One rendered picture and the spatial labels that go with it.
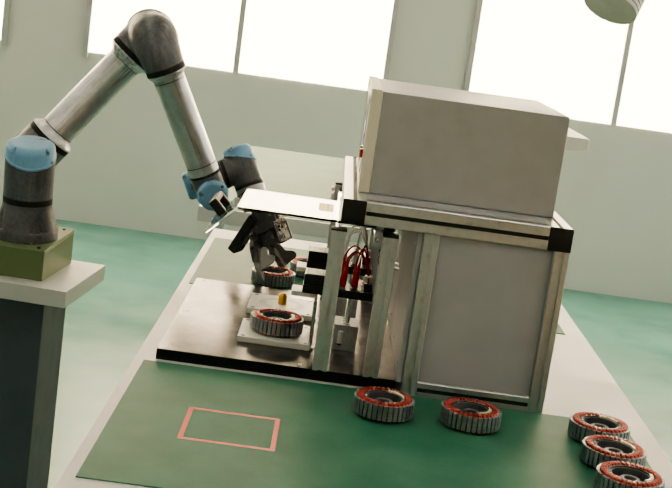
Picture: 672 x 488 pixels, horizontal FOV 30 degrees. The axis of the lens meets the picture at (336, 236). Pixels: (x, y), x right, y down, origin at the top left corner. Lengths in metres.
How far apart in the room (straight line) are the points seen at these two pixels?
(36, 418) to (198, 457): 1.17
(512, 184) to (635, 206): 5.08
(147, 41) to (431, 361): 1.06
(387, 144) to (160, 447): 0.79
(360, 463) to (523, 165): 0.74
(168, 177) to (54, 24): 1.09
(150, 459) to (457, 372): 0.73
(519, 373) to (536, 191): 0.36
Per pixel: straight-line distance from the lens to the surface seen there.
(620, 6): 3.70
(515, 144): 2.48
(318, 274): 2.59
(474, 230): 2.39
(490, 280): 2.42
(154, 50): 2.98
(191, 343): 2.53
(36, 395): 3.09
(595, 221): 7.52
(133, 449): 2.01
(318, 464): 2.04
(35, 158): 2.99
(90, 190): 7.51
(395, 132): 2.46
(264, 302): 2.88
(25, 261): 3.00
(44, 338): 3.07
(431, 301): 2.42
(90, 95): 3.12
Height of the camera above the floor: 1.47
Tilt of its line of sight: 10 degrees down
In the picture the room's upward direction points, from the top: 8 degrees clockwise
